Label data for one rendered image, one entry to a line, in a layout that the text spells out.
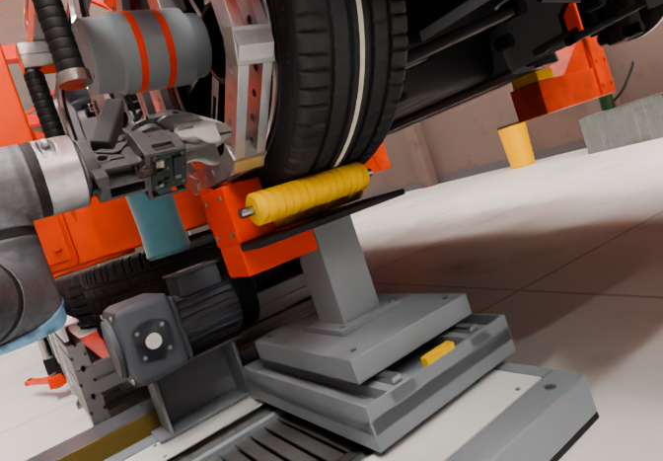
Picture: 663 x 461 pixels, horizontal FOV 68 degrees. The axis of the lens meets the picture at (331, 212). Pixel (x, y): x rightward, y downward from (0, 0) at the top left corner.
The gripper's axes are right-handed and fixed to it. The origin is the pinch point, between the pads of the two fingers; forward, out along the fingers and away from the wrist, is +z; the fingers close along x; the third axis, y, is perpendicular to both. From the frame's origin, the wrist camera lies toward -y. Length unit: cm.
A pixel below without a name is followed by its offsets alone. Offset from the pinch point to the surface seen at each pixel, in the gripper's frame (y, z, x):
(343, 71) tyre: 2.1, 20.4, 7.2
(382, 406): 36.7, 9.3, -31.7
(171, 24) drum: -26.5, 4.1, 5.9
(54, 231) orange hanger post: -44, -20, -47
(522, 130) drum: -211, 540, -238
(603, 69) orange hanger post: -46, 249, -44
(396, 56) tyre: 1.8, 32.0, 8.2
